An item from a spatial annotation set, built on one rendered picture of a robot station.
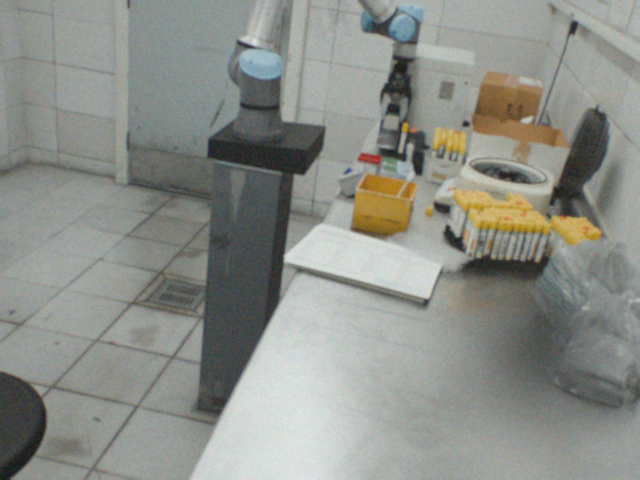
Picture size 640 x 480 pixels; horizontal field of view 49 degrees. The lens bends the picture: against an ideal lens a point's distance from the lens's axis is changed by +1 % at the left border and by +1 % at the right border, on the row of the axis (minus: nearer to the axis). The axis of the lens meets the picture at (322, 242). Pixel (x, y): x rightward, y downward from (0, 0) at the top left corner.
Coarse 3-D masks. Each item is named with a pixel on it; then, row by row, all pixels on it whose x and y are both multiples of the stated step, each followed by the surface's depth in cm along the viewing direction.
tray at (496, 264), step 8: (504, 256) 153; (472, 264) 151; (480, 264) 152; (488, 264) 152; (496, 264) 152; (504, 264) 153; (512, 264) 153; (520, 264) 153; (528, 264) 153; (536, 264) 153; (528, 272) 153; (536, 272) 154
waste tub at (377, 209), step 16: (368, 176) 170; (368, 192) 158; (384, 192) 171; (368, 208) 160; (384, 208) 159; (400, 208) 158; (352, 224) 162; (368, 224) 161; (384, 224) 161; (400, 224) 160
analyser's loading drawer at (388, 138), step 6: (384, 132) 226; (390, 132) 225; (396, 132) 225; (378, 138) 221; (384, 138) 221; (390, 138) 221; (396, 138) 220; (378, 144) 222; (384, 144) 222; (390, 144) 221; (396, 144) 221
